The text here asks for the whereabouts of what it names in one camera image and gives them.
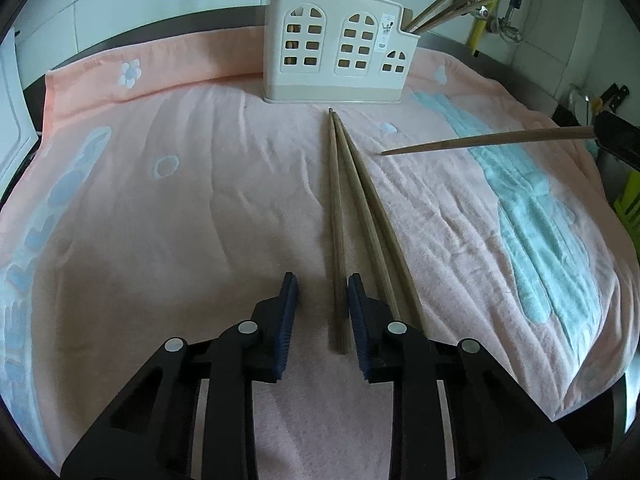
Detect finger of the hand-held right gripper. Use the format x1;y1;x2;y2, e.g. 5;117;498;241
591;110;640;171

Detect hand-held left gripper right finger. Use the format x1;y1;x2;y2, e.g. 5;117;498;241
346;273;588;480

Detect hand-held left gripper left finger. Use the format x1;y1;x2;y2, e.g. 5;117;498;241
60;272;301;480

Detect white plastic utensil holder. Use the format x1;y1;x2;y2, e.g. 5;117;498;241
264;0;419;105

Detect green plastic basket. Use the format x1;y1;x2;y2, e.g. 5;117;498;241
612;170;640;241

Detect pink towel with blue pattern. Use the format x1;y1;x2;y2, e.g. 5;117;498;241
0;25;633;466

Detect metal water valve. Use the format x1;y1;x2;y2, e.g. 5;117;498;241
495;10;526;45

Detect yellow gas pipe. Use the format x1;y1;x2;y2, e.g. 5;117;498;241
467;0;518;56

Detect white plastic board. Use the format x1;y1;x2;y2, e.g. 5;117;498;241
0;25;39;186

